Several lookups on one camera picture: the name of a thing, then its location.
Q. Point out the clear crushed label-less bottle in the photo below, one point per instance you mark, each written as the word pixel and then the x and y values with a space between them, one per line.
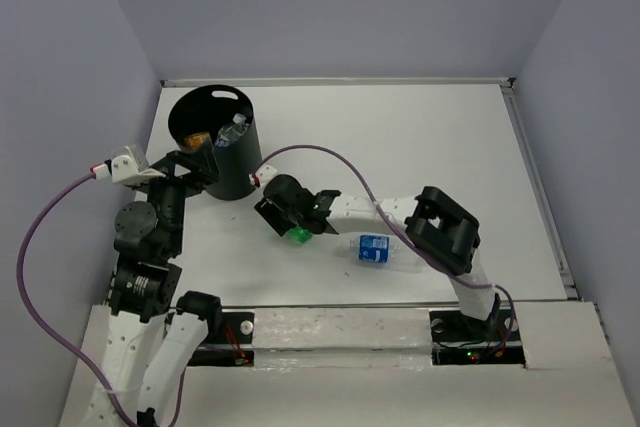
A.
pixel 240 124

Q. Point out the green plastic bottle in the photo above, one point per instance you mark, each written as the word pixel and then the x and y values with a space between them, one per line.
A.
pixel 300 234

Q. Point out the clear bottle blue-green label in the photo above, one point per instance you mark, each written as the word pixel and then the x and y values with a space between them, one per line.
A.
pixel 226 137

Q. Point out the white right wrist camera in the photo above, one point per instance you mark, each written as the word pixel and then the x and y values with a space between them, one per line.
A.
pixel 263 176

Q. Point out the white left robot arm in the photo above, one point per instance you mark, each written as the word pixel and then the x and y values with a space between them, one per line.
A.
pixel 151 334

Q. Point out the black plastic bin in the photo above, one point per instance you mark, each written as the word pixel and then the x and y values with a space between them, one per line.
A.
pixel 207 109

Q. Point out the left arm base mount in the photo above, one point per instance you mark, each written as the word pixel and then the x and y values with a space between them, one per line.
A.
pixel 231 345

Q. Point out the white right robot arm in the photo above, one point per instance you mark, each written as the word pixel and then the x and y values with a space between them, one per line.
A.
pixel 431 224

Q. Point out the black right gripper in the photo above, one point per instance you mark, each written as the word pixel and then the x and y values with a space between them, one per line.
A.
pixel 270 213

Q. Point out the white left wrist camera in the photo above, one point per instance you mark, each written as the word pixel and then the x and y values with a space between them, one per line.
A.
pixel 126 166

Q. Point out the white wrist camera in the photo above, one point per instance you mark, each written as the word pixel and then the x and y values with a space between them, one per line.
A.
pixel 263 176
pixel 126 166

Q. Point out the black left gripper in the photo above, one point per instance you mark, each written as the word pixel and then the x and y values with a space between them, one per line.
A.
pixel 204 165

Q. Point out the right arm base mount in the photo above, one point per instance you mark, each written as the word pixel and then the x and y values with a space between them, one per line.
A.
pixel 462 341

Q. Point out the orange juice bottle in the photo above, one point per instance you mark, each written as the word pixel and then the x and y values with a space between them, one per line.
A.
pixel 194 142

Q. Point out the clear bottle blue label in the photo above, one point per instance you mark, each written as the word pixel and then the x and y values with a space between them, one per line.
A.
pixel 380 252

